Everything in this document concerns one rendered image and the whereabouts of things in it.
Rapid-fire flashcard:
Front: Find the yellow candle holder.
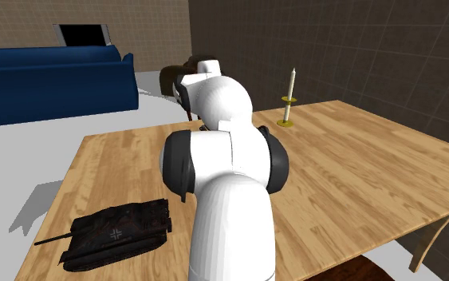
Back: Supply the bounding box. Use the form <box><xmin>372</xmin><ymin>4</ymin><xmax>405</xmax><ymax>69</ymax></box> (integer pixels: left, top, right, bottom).
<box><xmin>276</xmin><ymin>96</ymin><xmax>298</xmax><ymax>129</ymax></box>

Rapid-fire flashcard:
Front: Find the dark brown chair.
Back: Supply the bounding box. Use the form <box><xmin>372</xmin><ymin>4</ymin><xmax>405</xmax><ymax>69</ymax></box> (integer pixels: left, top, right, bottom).
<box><xmin>159</xmin><ymin>54</ymin><xmax>218</xmax><ymax>122</ymax></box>

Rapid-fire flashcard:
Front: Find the white candle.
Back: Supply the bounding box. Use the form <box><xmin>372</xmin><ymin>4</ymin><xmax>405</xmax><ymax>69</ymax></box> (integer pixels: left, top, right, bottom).
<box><xmin>283</xmin><ymin>68</ymin><xmax>297</xmax><ymax>122</ymax></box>

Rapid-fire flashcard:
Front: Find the dark toy tank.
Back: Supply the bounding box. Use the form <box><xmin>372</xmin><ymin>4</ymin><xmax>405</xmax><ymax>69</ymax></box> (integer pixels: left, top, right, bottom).
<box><xmin>33</xmin><ymin>198</ymin><xmax>173</xmax><ymax>273</ymax></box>

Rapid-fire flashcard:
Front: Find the light wooden table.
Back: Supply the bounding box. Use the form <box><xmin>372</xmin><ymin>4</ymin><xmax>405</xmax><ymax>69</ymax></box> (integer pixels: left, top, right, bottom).
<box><xmin>14</xmin><ymin>100</ymin><xmax>449</xmax><ymax>281</ymax></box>

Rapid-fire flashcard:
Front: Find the blue sofa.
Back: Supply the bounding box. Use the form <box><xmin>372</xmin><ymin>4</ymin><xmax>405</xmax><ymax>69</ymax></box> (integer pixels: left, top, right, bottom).
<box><xmin>0</xmin><ymin>44</ymin><xmax>140</xmax><ymax>129</ymax></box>

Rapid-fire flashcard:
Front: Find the dark window with white frame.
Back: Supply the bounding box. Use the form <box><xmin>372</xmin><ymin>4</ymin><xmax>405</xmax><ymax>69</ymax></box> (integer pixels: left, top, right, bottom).
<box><xmin>52</xmin><ymin>23</ymin><xmax>112</xmax><ymax>48</ymax></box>

